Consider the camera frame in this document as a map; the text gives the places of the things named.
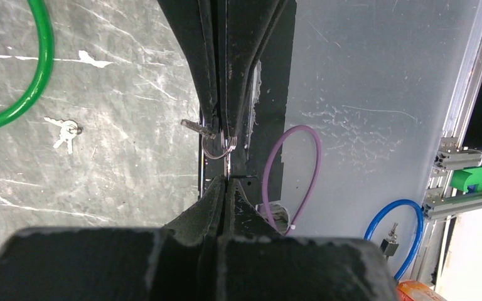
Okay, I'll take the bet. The blue cable lock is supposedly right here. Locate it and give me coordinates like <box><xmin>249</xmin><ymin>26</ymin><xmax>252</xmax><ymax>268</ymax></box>
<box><xmin>363</xmin><ymin>199</ymin><xmax>424</xmax><ymax>282</ymax></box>

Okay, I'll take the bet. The silver key bunch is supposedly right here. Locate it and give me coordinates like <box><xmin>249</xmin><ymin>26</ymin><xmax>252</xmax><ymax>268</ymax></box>
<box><xmin>44</xmin><ymin>117</ymin><xmax>83</xmax><ymax>154</ymax></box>

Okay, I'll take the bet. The orange packet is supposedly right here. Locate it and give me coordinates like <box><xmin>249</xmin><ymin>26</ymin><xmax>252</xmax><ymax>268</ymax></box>
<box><xmin>397</xmin><ymin>280</ymin><xmax>446</xmax><ymax>301</ymax></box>

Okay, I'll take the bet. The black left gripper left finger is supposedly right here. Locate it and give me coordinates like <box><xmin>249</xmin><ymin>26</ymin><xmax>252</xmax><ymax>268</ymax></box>
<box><xmin>0</xmin><ymin>176</ymin><xmax>227</xmax><ymax>300</ymax></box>

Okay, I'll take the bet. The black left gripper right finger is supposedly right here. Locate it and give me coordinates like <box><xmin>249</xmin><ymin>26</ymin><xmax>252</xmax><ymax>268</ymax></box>
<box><xmin>222</xmin><ymin>179</ymin><xmax>398</xmax><ymax>300</ymax></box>

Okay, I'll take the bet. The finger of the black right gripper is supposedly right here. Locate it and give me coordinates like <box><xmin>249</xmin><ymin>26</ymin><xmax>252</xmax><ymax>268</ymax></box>
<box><xmin>218</xmin><ymin>1</ymin><xmax>287</xmax><ymax>137</ymax></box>
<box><xmin>159</xmin><ymin>0</ymin><xmax>218</xmax><ymax>127</ymax></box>

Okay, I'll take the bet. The green cable loop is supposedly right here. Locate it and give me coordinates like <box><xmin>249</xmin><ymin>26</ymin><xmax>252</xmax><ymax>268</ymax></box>
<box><xmin>0</xmin><ymin>0</ymin><xmax>55</xmax><ymax>135</ymax></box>

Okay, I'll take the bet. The green plastic bracket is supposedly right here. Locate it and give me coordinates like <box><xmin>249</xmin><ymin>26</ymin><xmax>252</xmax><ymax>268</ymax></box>
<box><xmin>450</xmin><ymin>166</ymin><xmax>482</xmax><ymax>193</ymax></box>

